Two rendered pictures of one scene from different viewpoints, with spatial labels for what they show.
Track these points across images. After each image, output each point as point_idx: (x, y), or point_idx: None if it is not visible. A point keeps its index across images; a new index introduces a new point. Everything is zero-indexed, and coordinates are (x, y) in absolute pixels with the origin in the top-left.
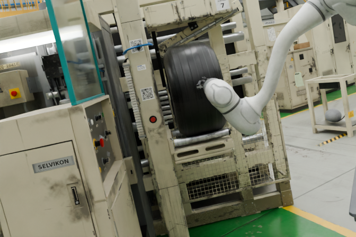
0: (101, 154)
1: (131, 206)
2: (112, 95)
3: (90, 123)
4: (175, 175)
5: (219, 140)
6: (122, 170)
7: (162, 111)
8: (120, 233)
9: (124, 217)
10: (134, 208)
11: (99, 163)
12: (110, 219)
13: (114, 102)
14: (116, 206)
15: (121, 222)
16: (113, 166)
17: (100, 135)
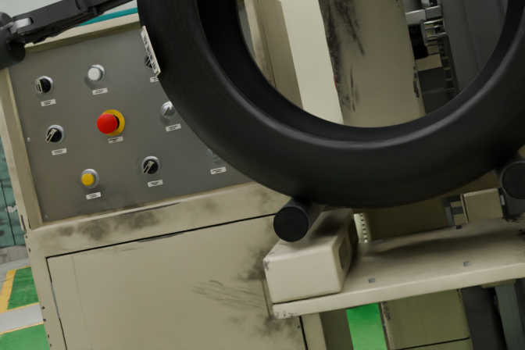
0: (148, 149)
1: (244, 307)
2: None
3: (88, 77)
4: (383, 312)
5: (285, 245)
6: (228, 207)
7: (390, 54)
8: (74, 316)
9: (136, 302)
10: (293, 328)
11: (121, 166)
12: (33, 272)
13: None
14: (86, 263)
15: (95, 301)
16: (236, 189)
17: (165, 104)
